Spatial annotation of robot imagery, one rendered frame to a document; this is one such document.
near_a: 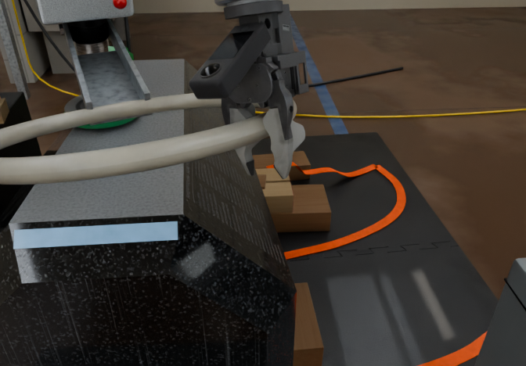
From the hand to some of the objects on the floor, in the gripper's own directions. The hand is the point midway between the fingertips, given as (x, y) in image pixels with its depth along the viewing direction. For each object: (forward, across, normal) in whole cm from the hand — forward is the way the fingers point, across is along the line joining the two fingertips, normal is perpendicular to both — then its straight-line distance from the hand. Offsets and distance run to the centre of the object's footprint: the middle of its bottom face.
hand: (262, 169), depth 60 cm
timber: (+92, +55, -76) cm, 131 cm away
